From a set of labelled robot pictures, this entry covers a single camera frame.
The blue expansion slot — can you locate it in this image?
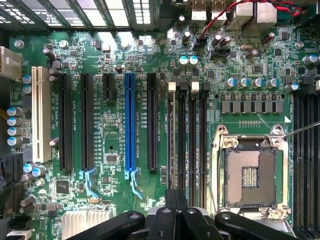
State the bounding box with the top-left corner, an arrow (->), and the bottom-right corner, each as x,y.
124,72 -> 144,200

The red black twisted wire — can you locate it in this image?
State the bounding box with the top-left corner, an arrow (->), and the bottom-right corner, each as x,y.
201,0 -> 303,38

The silver socket cover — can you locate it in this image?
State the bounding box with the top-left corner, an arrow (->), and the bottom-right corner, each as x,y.
273,216 -> 297,238

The white power connector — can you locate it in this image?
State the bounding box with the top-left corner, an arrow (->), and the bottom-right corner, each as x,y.
0,46 -> 23,81

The short black expansion slot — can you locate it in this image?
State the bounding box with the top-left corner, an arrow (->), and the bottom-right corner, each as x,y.
102,73 -> 116,102

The thin metal locking lever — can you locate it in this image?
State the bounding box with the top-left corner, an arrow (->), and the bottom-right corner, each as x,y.
216,134 -> 223,215
284,121 -> 320,138

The green Dell motherboard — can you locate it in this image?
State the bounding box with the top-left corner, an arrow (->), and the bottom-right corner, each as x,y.
7,0 -> 320,240

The black RAM slot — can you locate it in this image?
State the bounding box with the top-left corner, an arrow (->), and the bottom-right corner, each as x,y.
301,84 -> 312,240
311,82 -> 320,240
189,81 -> 200,208
199,82 -> 210,208
166,81 -> 179,191
178,81 -> 189,193
292,92 -> 302,236

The white expansion slot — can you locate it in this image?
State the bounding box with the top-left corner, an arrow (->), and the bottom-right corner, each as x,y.
31,66 -> 52,164

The silver CPU socket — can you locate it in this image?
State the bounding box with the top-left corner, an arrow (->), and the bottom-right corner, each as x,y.
211,123 -> 293,222

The silver finned chipset heatsink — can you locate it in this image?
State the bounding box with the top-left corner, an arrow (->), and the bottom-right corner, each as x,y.
61,209 -> 113,240

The grey metal PC case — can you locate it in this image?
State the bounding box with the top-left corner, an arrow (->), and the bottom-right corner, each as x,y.
0,0 -> 320,240

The long black expansion slot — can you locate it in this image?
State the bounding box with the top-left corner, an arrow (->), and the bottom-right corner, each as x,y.
146,72 -> 159,171
59,73 -> 74,172
79,73 -> 101,199

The silver rear port block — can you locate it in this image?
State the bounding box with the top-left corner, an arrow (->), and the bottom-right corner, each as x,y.
211,0 -> 228,20
226,2 -> 254,31
191,0 -> 208,21
252,1 -> 278,35

